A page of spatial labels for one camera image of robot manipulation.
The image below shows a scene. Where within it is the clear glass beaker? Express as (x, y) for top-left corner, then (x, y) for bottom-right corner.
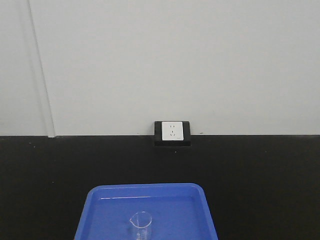
(129, 211), (153, 240)

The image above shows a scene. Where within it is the blue plastic tray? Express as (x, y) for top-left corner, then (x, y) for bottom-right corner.
(74, 183), (218, 240)

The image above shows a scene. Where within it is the black socket mounting box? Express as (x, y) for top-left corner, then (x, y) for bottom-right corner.
(154, 121), (191, 147)

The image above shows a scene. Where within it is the white wall power socket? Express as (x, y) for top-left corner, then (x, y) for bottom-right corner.
(161, 121), (184, 141)

